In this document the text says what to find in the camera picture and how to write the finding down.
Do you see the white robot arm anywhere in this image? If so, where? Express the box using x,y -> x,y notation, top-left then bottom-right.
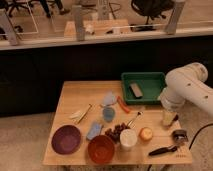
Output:
158,62 -> 213,126

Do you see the red bowl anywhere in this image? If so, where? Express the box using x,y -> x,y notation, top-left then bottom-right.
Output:
87,135 -> 115,164

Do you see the small metal black can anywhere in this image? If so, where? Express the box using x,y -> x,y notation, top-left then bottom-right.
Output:
172,129 -> 188,144

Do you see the orange apple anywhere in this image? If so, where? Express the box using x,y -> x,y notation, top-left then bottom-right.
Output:
139,127 -> 153,141

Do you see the metal spoon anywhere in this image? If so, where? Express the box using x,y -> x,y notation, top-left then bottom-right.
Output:
127,111 -> 143,127

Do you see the green plastic tray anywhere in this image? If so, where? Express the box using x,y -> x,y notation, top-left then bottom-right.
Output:
121,72 -> 166,105

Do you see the grey block in tray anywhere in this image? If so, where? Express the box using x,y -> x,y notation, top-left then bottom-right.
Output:
130,83 -> 143,98

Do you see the white cup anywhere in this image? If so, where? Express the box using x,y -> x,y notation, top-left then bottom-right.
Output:
120,129 -> 137,151

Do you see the orange carrot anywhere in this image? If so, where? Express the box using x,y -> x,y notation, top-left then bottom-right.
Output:
117,96 -> 131,113

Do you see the bunch of dark grapes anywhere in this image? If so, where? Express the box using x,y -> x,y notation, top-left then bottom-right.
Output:
105,123 -> 129,143

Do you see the blue cup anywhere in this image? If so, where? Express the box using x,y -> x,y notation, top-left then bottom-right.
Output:
102,107 -> 115,122

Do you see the light blue cloth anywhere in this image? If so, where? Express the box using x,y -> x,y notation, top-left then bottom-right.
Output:
101,92 -> 117,107

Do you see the wooden table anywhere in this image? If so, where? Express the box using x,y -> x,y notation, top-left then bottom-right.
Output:
43,81 -> 192,165

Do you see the brass wooden stick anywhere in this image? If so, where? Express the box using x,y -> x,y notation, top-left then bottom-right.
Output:
76,104 -> 92,124

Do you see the black office chair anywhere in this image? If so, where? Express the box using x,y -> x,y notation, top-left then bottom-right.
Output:
131,0 -> 174,23

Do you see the black handled knife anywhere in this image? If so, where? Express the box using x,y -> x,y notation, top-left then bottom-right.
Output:
148,145 -> 178,156

